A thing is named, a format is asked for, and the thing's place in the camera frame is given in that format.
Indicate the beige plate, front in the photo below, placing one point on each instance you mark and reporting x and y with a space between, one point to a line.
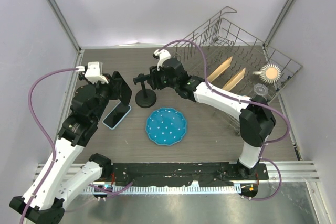
234 80

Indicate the blue polka dot plate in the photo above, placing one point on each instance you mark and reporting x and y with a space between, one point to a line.
166 126

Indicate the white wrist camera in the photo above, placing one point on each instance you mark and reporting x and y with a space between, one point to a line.
92 72
161 55

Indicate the grey wire dish rack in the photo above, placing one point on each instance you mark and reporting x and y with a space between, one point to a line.
217 39

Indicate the phone in blue case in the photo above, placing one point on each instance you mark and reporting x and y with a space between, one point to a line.
116 115

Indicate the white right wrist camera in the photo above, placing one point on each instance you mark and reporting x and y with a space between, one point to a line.
161 55

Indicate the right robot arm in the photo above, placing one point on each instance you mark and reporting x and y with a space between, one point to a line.
256 122

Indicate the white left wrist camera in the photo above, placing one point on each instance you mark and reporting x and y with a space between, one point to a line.
92 72

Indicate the beige plate, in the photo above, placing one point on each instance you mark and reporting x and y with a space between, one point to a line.
234 80
219 70

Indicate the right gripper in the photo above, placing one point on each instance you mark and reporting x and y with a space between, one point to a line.
154 81

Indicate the black phone stand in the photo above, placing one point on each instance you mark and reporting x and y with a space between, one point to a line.
144 98

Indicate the clear glass cup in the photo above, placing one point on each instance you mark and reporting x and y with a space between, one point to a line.
260 89

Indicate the beige plate, rear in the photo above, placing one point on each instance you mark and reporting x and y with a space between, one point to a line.
219 70

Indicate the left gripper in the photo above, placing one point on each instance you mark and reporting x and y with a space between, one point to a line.
113 85

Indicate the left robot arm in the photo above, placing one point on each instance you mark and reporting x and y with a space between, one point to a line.
49 195

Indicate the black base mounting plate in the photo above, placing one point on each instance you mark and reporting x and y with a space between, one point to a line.
208 174

